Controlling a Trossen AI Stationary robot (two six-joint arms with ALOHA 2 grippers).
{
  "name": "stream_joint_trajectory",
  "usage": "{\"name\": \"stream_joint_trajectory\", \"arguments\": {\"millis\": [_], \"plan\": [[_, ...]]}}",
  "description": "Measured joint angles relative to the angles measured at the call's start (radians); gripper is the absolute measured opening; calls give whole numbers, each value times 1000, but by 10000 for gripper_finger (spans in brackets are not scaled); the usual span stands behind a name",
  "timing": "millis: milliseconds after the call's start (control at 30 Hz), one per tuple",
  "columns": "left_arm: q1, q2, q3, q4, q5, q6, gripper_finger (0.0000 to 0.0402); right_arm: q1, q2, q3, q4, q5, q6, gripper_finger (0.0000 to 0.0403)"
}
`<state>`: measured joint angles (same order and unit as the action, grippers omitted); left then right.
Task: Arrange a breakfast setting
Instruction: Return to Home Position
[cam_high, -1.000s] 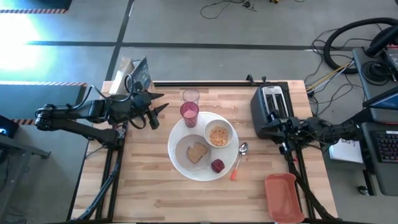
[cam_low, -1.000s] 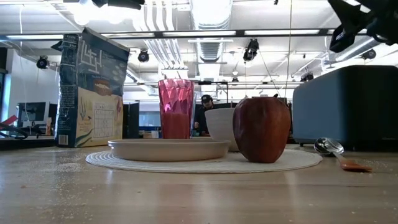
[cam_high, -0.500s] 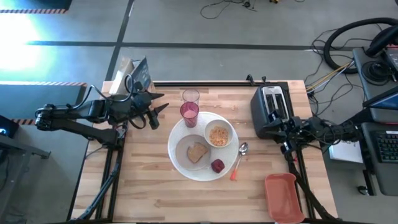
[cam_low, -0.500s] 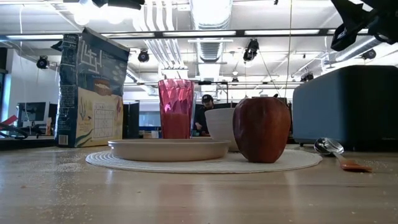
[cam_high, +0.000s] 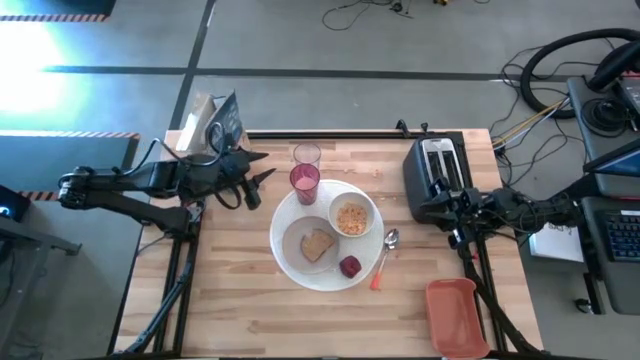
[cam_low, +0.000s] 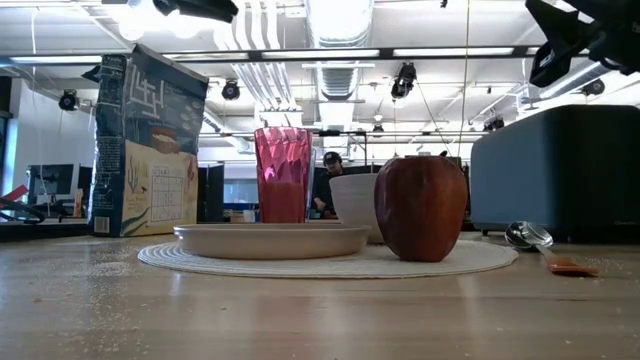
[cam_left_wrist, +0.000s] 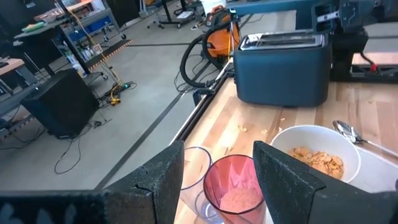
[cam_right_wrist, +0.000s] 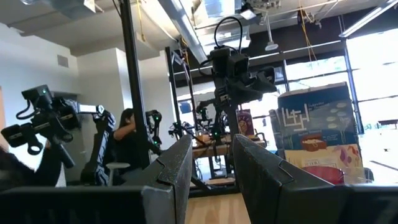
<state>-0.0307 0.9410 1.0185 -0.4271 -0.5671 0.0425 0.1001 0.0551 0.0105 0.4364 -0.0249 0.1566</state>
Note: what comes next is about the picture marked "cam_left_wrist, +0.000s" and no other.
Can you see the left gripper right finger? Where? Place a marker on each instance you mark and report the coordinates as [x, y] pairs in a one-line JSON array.
[[280, 183]]

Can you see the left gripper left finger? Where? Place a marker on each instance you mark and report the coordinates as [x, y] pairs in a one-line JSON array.
[[164, 180]]

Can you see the pink faceted plastic tumbler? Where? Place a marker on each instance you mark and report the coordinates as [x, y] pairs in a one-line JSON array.
[[236, 199]]

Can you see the white ceramic bowl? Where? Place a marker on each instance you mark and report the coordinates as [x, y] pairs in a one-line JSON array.
[[311, 137]]

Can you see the white woven round placemat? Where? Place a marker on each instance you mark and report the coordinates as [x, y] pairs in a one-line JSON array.
[[376, 174]]

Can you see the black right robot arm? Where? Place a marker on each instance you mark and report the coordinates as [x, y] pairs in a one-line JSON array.
[[351, 40]]

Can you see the clear plastic tumbler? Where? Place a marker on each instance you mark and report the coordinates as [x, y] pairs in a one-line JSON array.
[[194, 168]]

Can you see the golden cereal flakes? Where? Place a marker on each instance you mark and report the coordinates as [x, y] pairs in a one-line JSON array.
[[323, 161]]

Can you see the black two-slot toaster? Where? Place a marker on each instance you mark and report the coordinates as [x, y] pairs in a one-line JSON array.
[[280, 77]]

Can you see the black cube-shaped case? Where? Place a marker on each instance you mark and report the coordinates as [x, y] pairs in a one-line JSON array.
[[62, 102]]

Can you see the hazard-striped floor strip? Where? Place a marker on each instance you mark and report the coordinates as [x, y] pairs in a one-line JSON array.
[[110, 53]]

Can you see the orange shop vacuum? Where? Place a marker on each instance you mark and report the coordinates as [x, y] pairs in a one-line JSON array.
[[222, 43]]

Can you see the office chair base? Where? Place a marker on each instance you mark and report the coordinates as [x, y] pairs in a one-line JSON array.
[[174, 20]]

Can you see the blue-drawer workshop cart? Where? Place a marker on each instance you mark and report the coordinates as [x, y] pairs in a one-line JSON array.
[[93, 21]]

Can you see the black workbench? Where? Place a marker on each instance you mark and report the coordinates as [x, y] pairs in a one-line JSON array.
[[40, 40]]

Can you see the wooden desk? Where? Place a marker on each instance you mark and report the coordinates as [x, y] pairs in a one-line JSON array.
[[11, 67]]

